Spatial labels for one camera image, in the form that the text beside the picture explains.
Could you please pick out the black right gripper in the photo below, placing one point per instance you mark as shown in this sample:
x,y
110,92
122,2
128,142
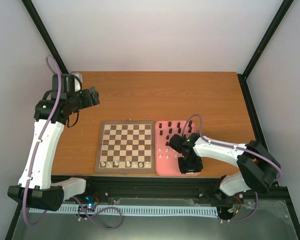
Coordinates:
x,y
184,169

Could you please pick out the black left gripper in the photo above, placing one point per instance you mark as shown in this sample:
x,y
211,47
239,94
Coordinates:
x,y
89,101

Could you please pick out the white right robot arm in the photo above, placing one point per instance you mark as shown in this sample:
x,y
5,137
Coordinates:
x,y
257,168

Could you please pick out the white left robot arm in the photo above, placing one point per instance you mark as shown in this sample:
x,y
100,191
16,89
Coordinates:
x,y
52,112

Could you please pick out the green lit circuit board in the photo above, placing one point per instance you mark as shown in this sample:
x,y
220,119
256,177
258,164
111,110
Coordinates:
x,y
92,201

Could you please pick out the pink piece tray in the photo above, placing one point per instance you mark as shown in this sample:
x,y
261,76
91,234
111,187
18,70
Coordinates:
x,y
167,159

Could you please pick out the wooden chessboard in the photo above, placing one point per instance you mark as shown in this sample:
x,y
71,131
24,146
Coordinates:
x,y
125,141

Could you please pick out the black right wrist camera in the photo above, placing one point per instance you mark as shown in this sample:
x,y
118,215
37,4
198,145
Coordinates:
x,y
178,143

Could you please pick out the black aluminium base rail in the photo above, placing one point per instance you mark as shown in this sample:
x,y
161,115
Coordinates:
x,y
200,190

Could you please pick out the right black frame post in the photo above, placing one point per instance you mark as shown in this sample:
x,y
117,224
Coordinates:
x,y
276,21

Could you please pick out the black frame post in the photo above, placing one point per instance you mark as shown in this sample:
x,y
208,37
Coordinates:
x,y
40,26
276,21

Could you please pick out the light blue cable duct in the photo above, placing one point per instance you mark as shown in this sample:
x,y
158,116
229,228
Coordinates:
x,y
153,211

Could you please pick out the left black frame post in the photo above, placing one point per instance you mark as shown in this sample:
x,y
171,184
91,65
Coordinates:
x,y
40,26

